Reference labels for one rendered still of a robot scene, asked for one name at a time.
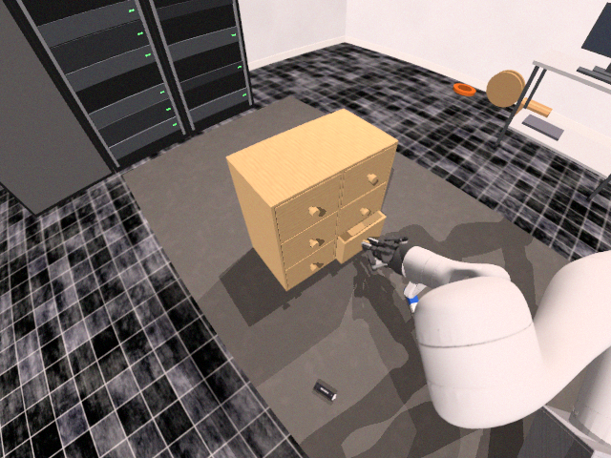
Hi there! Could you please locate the blue and white eraser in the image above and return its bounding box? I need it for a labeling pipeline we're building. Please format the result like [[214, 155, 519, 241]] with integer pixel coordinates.
[[407, 295, 418, 313]]

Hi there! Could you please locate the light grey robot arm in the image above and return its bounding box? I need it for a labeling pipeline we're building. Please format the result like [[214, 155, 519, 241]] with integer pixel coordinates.
[[402, 246, 611, 448]]

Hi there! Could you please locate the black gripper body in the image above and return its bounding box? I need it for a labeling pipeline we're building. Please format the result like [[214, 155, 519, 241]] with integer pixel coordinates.
[[380, 243, 415, 277]]

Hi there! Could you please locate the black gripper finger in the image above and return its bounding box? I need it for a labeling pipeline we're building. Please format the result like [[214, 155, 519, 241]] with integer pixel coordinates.
[[361, 241, 391, 271], [367, 236, 409, 249]]

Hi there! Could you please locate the light wooden chest of drawers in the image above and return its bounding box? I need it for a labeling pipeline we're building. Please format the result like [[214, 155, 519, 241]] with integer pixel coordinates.
[[226, 109, 398, 291]]

